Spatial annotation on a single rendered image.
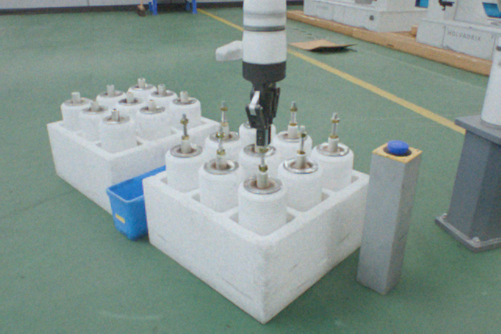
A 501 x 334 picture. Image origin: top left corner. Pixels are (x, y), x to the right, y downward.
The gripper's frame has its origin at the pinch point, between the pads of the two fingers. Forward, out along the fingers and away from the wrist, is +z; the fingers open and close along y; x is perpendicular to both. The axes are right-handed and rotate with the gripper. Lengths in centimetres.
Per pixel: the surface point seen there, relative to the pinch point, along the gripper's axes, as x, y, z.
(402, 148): -24.4, 8.8, 2.5
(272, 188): -2.3, -1.3, 9.9
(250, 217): 1.0, -4.7, 15.0
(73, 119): 69, 28, 14
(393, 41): -11, 307, 30
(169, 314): 14.9, -14.0, 35.2
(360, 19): 23, 363, 21
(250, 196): 1.1, -4.4, 10.6
